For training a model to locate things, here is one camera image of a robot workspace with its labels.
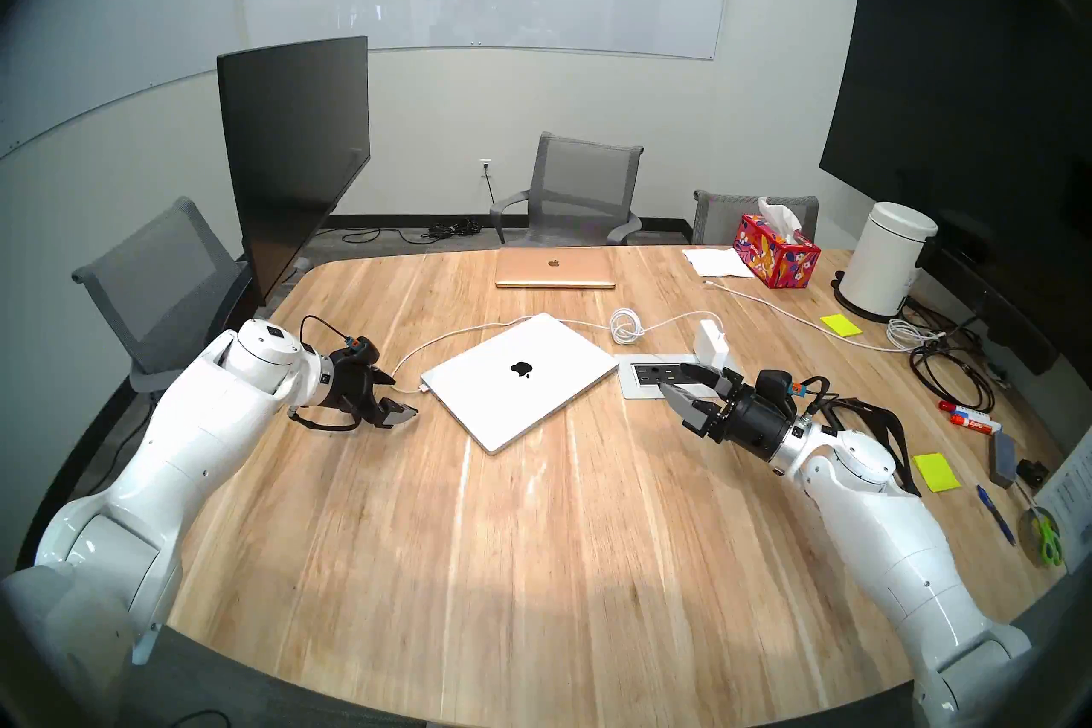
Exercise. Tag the colourful floral tissue box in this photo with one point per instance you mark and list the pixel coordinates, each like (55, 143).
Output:
(776, 259)

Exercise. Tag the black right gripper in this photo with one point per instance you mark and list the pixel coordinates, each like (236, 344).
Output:
(755, 423)

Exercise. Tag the white cylindrical bin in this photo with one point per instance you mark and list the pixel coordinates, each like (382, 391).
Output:
(883, 261)

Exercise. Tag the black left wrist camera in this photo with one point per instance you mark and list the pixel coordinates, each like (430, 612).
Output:
(363, 353)

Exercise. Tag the white labelled whiteboard marker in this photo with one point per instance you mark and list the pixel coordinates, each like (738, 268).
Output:
(977, 423)

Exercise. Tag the grey mesh office chair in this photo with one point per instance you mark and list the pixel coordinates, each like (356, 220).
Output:
(725, 219)
(153, 274)
(584, 180)

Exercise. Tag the blue pen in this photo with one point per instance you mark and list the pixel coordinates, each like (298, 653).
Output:
(996, 515)

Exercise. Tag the small black clip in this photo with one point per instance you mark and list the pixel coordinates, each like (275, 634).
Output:
(1032, 473)

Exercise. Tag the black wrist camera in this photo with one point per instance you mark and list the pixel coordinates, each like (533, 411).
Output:
(363, 353)
(778, 388)

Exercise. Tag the black curved wide monitor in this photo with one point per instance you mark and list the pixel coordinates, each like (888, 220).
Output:
(290, 155)

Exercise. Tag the white power adapter brick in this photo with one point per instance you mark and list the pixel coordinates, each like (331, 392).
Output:
(710, 342)

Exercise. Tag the gold MacBook laptop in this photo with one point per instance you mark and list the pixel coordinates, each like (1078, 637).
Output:
(554, 270)

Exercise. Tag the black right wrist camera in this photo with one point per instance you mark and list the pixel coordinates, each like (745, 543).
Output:
(778, 388)

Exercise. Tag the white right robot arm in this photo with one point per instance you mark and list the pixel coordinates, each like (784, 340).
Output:
(896, 547)

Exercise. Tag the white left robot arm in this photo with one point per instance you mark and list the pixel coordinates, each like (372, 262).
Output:
(196, 436)

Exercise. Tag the black video bar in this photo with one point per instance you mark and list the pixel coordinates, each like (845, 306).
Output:
(998, 317)

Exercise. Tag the silver MacBook laptop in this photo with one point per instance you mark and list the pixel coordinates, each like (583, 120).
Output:
(520, 402)

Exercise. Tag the yellow sticky note pad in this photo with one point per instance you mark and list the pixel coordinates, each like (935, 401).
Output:
(841, 324)
(937, 472)

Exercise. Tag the large black wall television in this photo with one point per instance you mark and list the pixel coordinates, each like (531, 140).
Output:
(955, 95)

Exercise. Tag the silver desk power outlet box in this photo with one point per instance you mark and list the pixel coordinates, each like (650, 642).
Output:
(641, 377)

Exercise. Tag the grey whiteboard eraser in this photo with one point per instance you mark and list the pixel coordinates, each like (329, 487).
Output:
(1004, 460)

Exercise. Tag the white paper napkin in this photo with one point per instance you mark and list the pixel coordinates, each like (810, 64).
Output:
(717, 263)

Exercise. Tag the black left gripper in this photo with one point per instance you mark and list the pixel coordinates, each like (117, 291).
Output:
(351, 392)

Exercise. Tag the red whiteboard marker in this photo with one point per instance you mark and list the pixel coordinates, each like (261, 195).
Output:
(962, 408)

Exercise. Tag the white printed paper sheet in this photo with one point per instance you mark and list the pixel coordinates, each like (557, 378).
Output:
(1075, 496)

